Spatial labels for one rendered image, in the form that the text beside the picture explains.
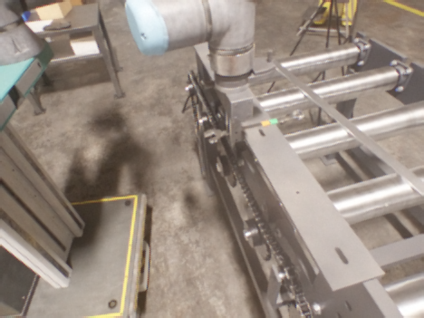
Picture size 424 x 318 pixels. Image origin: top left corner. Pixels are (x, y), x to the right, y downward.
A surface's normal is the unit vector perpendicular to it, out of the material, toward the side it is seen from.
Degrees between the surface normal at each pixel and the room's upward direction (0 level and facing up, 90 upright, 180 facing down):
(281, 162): 0
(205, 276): 0
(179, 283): 0
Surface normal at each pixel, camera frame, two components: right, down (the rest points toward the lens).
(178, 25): 0.36, 0.49
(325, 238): -0.07, -0.71
